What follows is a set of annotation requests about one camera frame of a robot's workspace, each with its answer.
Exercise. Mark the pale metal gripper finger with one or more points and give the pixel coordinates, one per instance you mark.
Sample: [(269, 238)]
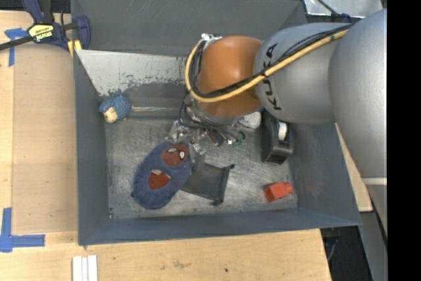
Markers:
[(178, 132), (199, 154)]

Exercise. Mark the blue slipper with red faces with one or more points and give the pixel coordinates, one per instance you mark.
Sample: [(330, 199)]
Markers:
[(154, 194)]

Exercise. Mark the black tape dispenser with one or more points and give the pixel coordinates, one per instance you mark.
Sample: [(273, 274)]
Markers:
[(274, 151)]

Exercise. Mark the blue toy sheep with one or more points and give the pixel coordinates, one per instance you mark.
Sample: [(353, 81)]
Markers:
[(118, 107)]

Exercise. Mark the dark grey cloth pouch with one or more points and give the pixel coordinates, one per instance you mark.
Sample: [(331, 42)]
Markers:
[(207, 182)]

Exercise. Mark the red block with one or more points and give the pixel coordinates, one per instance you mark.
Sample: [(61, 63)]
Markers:
[(278, 191)]

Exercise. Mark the grey metal bin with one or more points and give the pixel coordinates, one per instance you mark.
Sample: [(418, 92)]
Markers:
[(138, 26)]

